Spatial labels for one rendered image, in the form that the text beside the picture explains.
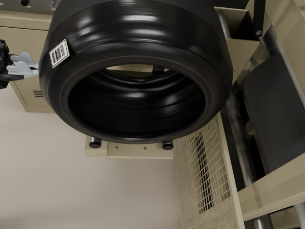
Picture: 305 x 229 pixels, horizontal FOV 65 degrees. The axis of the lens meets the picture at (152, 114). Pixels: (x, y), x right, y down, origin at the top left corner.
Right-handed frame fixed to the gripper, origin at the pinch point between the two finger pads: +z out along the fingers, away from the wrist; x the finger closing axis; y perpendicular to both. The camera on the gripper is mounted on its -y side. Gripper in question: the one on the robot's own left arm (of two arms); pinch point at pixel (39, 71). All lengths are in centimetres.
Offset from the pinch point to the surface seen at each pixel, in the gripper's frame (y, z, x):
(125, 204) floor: -114, 42, -15
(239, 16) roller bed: 7, 72, 38
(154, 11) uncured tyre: 30.2, 27.1, -4.8
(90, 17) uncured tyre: 26.0, 14.4, -5.0
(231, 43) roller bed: 7, 63, 19
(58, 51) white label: 19.0, 8.3, -9.1
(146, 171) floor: -112, 58, 9
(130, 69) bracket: -19.8, 29.7, 24.3
